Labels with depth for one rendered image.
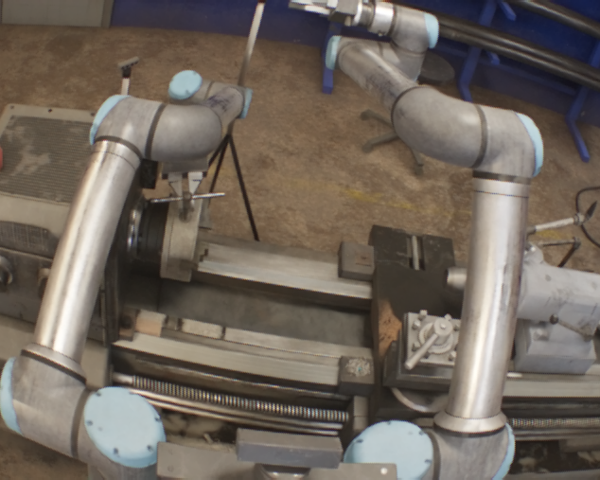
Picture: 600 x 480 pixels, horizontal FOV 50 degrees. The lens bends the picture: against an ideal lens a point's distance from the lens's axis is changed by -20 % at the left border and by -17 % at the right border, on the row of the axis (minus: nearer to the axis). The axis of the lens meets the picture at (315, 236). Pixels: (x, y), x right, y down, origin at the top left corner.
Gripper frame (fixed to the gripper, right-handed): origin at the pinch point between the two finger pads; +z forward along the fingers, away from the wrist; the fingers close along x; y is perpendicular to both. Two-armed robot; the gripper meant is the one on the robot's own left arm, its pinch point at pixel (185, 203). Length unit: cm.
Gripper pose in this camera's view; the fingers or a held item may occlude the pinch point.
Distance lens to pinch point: 200.7
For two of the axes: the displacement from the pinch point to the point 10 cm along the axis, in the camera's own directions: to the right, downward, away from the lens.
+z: 1.2, 9.3, -3.4
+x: 9.7, -0.4, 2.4
